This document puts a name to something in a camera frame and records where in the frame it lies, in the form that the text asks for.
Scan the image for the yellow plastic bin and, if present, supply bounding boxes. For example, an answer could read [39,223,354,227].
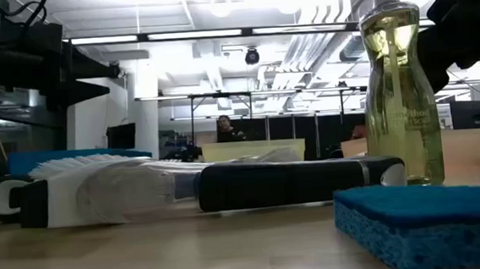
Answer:
[200,137,308,168]

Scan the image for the orange plastic bin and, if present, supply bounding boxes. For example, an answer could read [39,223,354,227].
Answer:
[341,127,480,194]

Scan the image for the round white ceiling lamp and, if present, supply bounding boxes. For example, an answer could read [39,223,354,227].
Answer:
[208,0,233,19]

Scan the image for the blue two-tone sponge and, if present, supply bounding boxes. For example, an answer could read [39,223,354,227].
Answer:
[331,178,480,269]

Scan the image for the clear soap bottle yellow liquid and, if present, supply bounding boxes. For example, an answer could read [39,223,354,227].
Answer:
[356,0,447,189]

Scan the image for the black rig light bar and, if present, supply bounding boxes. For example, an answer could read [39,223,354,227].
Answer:
[62,12,437,53]

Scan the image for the black background workstation frame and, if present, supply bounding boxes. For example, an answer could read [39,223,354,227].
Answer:
[134,80,370,151]

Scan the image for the black computer monitor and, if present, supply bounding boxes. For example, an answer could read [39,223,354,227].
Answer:
[449,99,480,135]
[105,122,139,152]

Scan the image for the blue plastic bin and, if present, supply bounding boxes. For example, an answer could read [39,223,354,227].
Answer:
[7,142,154,177]

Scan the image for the black handle white head brush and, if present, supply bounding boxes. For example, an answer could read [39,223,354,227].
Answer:
[15,150,162,231]

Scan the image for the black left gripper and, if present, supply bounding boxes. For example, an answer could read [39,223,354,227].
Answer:
[0,19,114,117]

